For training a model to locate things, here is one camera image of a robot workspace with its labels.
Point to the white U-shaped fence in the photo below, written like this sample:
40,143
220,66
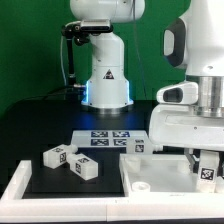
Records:
14,208

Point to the white square tabletop part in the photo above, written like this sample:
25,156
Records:
143,175

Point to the white marker sheet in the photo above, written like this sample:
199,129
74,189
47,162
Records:
109,138

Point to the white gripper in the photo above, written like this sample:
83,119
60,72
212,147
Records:
186,117

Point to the black camera on stand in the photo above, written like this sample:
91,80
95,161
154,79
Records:
78,32

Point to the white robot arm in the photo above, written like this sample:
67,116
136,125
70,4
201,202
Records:
193,42

